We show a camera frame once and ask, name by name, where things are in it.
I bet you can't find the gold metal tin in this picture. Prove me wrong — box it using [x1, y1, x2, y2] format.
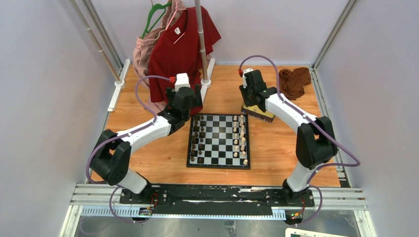
[241, 102, 275, 123]

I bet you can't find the black white chessboard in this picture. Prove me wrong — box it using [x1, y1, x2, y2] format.
[186, 114, 251, 170]

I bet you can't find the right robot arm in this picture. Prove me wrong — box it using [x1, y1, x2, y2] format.
[239, 68, 338, 206]

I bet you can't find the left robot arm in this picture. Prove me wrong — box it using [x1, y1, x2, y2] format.
[87, 85, 202, 204]

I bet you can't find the brown crumpled cloth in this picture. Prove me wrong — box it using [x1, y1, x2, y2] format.
[279, 67, 311, 100]

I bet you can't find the white rack base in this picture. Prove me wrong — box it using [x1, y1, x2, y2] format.
[200, 56, 216, 104]

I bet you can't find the red t-shirt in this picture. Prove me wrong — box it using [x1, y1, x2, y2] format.
[148, 6, 221, 103]

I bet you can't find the pink garment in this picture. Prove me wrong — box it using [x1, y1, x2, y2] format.
[133, 0, 185, 113]

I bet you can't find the metal clothes rack pole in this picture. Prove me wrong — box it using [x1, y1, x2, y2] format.
[194, 0, 207, 66]

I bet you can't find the green clothes hanger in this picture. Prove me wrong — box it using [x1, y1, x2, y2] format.
[140, 0, 172, 39]

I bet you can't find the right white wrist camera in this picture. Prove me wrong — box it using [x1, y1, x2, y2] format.
[242, 68, 253, 88]

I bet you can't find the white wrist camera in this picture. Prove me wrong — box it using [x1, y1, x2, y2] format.
[174, 73, 191, 92]
[242, 68, 253, 88]

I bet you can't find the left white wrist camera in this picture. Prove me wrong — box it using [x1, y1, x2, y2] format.
[174, 73, 191, 92]

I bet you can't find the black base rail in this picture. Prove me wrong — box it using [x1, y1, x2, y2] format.
[120, 184, 315, 216]

